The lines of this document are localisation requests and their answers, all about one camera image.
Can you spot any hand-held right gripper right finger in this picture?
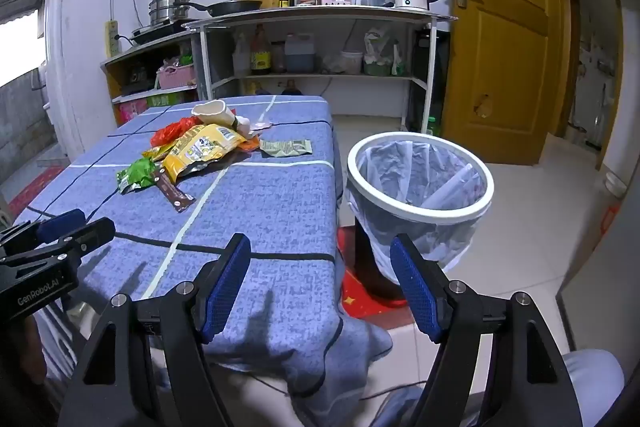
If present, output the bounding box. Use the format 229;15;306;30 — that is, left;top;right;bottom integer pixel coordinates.
390;233;583;427

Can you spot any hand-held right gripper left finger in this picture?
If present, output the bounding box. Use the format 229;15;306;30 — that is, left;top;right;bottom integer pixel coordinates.
59;233;252;427

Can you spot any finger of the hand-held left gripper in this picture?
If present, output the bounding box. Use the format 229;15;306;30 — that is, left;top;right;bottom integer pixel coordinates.
0;217;117;269
0;208;87;254

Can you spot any green snack wrapper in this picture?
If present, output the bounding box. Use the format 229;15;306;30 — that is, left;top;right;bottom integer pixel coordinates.
116;157;166;194

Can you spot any brown stick wrapper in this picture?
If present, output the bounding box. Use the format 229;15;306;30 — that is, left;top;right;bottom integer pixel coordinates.
155;169;196;212

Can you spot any small yellow snack wrapper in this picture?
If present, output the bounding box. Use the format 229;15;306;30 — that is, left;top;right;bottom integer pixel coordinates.
142;144;176;164

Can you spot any white bin with plastic liner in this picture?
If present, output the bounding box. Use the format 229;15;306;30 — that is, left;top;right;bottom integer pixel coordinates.
341;132;495;290

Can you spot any red plastic wrapper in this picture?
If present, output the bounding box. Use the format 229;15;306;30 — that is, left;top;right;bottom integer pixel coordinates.
151;117;202;146

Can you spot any large yellow snack bag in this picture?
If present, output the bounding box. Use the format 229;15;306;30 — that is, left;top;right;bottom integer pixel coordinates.
161;123;247;184

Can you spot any grey-green packet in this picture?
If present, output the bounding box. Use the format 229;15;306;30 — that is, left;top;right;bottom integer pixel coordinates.
260;139;313;156

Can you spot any white paper cup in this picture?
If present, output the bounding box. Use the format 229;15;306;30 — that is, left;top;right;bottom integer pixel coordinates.
192;102;236;128

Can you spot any red floor mat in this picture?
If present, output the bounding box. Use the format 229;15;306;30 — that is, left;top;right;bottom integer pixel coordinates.
337;227;412;319

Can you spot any pink printed package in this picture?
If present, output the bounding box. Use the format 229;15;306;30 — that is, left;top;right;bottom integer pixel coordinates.
118;101;150;126

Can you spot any green printed package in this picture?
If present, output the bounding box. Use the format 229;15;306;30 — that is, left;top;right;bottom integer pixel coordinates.
147;93;197;109

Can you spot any pink plastic basket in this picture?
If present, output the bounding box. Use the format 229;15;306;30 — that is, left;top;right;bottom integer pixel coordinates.
157;64;197;90

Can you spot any wooden open cabinet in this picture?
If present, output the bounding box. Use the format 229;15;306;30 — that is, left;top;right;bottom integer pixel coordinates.
100;32;201;128

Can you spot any yellow cooking oil bottle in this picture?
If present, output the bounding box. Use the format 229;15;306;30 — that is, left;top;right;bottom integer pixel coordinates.
242;80;279;96

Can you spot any red floor item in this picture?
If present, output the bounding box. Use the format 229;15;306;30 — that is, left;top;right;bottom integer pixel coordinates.
595;202;623;239

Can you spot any black induction cooker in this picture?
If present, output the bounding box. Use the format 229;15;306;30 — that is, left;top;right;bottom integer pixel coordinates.
131;19;198;45

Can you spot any white plastic bottle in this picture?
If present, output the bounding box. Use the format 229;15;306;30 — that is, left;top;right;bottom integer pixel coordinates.
232;32;251;76

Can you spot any soy sauce bottle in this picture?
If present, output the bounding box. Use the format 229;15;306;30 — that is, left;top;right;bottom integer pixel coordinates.
250;24;272;74

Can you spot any steel steamer pot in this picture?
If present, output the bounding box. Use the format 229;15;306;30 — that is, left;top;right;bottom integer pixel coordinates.
148;0;195;26

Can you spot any clear plastic tub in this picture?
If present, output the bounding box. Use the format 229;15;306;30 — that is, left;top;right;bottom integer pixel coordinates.
340;51;363;75

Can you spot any grey plastic jerry can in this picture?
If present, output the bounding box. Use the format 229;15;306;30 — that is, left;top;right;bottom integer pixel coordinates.
285;33;316;72

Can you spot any white plastic bag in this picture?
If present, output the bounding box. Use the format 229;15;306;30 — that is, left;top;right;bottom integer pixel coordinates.
362;29;396;75

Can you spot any yellow wooden door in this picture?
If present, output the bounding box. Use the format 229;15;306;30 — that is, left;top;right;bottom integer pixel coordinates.
442;0;566;166

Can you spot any black frying pan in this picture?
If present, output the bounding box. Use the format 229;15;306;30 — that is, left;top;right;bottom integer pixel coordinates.
189;0;263;18

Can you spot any white metal shelf table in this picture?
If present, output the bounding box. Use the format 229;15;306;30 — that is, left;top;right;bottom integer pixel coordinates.
181;4;458;135

